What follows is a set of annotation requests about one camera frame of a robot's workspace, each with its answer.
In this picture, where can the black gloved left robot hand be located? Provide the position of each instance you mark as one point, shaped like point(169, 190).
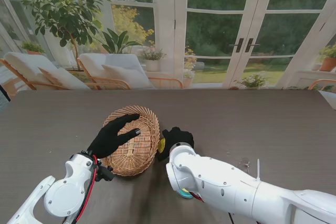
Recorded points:
point(105, 141)

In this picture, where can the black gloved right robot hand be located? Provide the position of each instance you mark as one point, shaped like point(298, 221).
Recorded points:
point(178, 137)

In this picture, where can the oval wicker basket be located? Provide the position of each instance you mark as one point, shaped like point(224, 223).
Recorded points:
point(139, 153)

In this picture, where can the blue round culture dish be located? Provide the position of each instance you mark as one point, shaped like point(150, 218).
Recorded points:
point(186, 195)

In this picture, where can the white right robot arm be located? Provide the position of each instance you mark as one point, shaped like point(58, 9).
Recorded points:
point(210, 171)

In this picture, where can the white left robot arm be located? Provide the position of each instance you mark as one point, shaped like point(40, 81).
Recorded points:
point(64, 197)

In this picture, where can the white throw pillow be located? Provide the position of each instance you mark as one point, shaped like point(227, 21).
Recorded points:
point(63, 78)
point(126, 75)

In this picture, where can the yellow flowers in pale pot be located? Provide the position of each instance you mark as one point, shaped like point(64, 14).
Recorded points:
point(189, 62)

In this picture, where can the white cushioned lounge chair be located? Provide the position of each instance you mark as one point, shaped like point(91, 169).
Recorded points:
point(23, 65)
point(115, 62)

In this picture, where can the flowering plant in white pot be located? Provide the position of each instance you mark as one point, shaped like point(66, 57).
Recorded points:
point(152, 58)

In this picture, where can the white zip tie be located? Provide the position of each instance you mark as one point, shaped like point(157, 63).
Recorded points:
point(258, 170)

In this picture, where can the low white flowering plant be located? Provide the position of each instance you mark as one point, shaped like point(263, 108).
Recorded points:
point(252, 81)

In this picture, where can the broad-leaf green plant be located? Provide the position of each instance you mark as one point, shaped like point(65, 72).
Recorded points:
point(118, 41)

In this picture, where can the small plant in orange pot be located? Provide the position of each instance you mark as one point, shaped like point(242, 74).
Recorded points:
point(32, 47)

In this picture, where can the large leafy potted tree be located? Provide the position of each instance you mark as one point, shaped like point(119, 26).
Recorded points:
point(60, 11)

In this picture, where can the plant in terracotta pot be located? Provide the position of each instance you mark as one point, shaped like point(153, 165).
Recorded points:
point(328, 62)

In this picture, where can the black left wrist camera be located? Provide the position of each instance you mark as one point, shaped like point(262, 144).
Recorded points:
point(105, 173)

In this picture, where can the orange frame chair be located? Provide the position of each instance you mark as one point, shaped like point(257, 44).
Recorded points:
point(319, 82)

